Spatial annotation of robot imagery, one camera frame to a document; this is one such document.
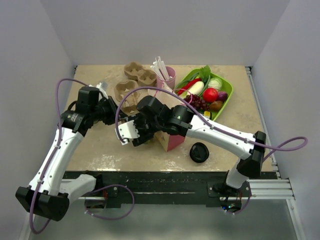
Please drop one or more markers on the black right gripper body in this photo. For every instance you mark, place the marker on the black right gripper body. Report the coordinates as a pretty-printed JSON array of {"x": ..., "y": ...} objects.
[{"x": 145, "y": 128}]

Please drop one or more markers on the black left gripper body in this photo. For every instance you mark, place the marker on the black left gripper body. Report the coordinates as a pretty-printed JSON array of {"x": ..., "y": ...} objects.
[{"x": 105, "y": 111}]

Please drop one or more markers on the green paper coffee cup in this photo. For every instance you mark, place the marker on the green paper coffee cup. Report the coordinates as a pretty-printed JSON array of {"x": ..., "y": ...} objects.
[{"x": 148, "y": 142}]

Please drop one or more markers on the cardboard cup carrier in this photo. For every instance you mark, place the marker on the cardboard cup carrier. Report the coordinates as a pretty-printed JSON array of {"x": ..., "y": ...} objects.
[{"x": 129, "y": 106}]

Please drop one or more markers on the pink paper gift bag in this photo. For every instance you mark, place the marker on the pink paper gift bag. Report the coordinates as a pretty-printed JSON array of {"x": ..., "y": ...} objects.
[{"x": 167, "y": 141}]

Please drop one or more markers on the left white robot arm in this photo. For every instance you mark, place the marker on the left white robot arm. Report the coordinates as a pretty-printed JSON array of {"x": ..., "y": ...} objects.
[{"x": 46, "y": 195}]

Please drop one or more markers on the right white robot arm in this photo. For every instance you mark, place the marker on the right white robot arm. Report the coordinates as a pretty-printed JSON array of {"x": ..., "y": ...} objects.
[{"x": 247, "y": 147}]

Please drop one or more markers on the red chili pepper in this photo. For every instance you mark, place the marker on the red chili pepper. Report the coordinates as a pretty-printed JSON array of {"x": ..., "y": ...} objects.
[{"x": 188, "y": 85}]

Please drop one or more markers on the purple grape bunch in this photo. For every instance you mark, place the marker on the purple grape bunch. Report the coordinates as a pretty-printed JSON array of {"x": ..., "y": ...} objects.
[{"x": 197, "y": 102}]

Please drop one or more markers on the stack of cardboard cup carriers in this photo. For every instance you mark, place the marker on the stack of cardboard cup carriers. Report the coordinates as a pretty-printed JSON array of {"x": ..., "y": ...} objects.
[{"x": 143, "y": 76}]

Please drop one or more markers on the pink straw holder cup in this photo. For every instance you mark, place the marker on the pink straw holder cup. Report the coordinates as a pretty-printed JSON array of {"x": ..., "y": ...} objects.
[{"x": 171, "y": 82}]

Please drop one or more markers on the white wrapped straws bundle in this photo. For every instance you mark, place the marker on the white wrapped straws bundle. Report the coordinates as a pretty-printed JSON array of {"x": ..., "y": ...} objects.
[{"x": 159, "y": 67}]

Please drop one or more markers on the white radish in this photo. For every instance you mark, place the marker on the white radish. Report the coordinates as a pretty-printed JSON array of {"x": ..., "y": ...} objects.
[{"x": 195, "y": 89}]

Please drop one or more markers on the green glass bottle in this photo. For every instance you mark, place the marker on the green glass bottle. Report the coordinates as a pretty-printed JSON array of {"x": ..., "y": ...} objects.
[{"x": 207, "y": 114}]

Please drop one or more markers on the long green beans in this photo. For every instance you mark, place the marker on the long green beans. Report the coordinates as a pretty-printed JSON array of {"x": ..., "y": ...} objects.
[{"x": 206, "y": 84}]

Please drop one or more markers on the red apple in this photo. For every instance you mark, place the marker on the red apple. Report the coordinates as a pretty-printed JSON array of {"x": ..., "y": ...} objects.
[{"x": 210, "y": 95}]

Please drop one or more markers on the green leafy herb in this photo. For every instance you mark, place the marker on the green leafy herb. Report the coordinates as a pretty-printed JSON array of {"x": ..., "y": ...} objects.
[{"x": 204, "y": 73}]

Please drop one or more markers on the green cabbage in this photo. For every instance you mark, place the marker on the green cabbage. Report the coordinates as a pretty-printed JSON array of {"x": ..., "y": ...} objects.
[{"x": 215, "y": 83}]

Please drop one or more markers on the purple onion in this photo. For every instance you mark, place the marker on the purple onion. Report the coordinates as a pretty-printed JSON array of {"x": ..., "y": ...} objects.
[{"x": 222, "y": 96}]

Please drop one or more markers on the green plastic tray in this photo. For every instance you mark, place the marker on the green plastic tray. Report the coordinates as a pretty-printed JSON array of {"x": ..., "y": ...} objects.
[{"x": 226, "y": 87}]

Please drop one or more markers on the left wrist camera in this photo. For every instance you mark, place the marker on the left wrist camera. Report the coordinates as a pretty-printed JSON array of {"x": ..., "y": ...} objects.
[{"x": 102, "y": 86}]

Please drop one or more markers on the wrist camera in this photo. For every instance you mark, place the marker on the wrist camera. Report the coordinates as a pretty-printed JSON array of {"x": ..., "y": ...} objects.
[
  {"x": 126, "y": 131},
  {"x": 102, "y": 86}
]

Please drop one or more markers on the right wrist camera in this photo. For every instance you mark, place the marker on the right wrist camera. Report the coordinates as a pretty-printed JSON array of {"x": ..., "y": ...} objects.
[{"x": 126, "y": 131}]

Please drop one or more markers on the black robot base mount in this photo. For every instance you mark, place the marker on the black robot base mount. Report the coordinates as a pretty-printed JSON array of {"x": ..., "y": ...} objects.
[{"x": 165, "y": 188}]

